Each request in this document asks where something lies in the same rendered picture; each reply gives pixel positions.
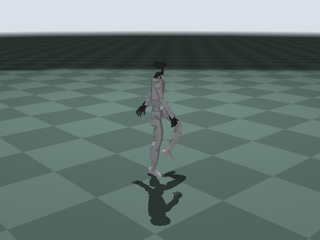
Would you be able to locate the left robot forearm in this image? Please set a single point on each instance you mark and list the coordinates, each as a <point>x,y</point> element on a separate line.
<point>148,100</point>

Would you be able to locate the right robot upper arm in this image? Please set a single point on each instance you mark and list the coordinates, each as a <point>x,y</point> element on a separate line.
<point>159,90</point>

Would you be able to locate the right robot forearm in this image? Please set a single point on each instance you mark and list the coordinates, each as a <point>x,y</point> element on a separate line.
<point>167,108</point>

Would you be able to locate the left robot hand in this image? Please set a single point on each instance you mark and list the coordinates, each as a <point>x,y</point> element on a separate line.
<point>141,109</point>

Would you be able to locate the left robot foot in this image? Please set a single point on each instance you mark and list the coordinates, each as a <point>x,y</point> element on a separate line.
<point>165,153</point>

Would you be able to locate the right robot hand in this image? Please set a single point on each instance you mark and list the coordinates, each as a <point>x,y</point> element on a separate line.
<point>173,121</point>

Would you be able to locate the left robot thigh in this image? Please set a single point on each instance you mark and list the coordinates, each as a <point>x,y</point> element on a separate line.
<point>178,127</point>

